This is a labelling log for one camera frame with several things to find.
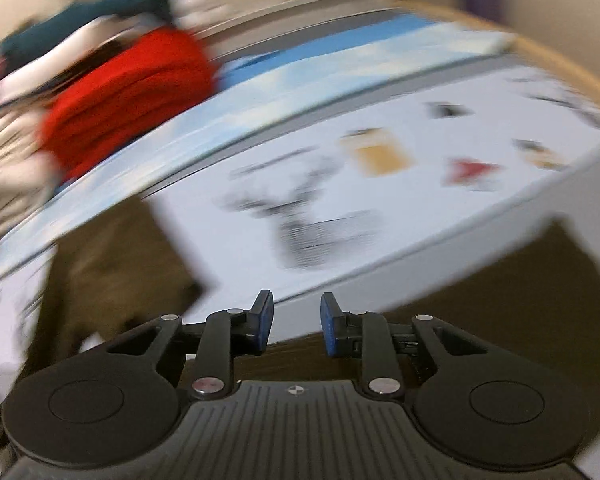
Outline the white printed bed sheet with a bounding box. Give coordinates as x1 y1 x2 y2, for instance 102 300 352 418
0 61 600 370

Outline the light blue patterned blanket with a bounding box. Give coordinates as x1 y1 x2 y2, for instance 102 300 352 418
0 14 514 280

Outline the cream folded blanket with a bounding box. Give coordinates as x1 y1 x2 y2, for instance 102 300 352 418
0 108 60 237

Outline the red folded blanket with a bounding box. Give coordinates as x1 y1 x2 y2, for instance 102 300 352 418
41 27 218 180

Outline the white plush toy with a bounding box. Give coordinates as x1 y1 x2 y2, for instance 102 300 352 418
169 0 232 30

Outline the teal shark plush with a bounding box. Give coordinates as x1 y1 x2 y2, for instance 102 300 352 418
0 0 171 70

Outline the wooden bed frame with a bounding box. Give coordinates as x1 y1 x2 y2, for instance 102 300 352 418
399 0 600 106

